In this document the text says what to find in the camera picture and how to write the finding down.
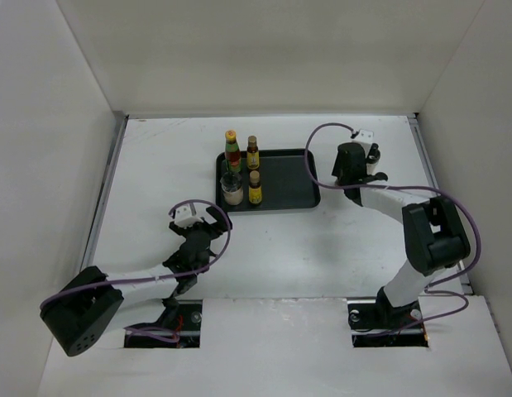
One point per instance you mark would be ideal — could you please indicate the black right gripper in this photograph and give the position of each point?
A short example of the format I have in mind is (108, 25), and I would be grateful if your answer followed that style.
(337, 169)

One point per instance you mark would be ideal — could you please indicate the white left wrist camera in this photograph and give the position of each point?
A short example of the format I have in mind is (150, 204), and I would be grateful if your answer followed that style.
(186, 216)

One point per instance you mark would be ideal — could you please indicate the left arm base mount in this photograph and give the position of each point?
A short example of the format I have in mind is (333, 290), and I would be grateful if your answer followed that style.
(178, 327)

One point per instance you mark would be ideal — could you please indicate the black rectangular tray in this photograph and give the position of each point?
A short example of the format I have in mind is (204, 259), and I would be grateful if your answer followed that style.
(286, 183)

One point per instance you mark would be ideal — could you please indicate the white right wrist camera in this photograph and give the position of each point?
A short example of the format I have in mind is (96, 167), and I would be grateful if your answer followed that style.
(363, 137)

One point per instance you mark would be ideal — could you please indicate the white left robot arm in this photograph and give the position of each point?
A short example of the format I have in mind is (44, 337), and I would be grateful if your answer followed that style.
(144, 302)

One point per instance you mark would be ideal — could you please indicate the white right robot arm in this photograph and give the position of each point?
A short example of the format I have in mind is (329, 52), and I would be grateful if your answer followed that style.
(434, 237)

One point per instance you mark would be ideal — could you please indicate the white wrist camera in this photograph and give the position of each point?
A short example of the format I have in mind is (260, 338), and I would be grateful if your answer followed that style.
(363, 137)
(186, 216)

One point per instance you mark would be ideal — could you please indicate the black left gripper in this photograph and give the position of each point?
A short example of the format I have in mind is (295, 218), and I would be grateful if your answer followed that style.
(185, 231)

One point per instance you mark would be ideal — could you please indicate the glass pepper grinder black top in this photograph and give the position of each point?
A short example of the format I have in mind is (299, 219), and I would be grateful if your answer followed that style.
(231, 184)

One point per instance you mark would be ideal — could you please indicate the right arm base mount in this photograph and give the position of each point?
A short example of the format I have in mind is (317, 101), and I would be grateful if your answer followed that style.
(370, 328)

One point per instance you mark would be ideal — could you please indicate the white salt grinder black top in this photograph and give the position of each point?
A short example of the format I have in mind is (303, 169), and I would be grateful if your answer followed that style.
(372, 158)

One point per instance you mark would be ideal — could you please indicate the amber sauce bottle yellow label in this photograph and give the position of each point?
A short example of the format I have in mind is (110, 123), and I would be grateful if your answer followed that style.
(252, 154)

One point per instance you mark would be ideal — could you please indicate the red chili sauce bottle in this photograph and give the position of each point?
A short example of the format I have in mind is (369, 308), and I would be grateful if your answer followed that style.
(232, 152)

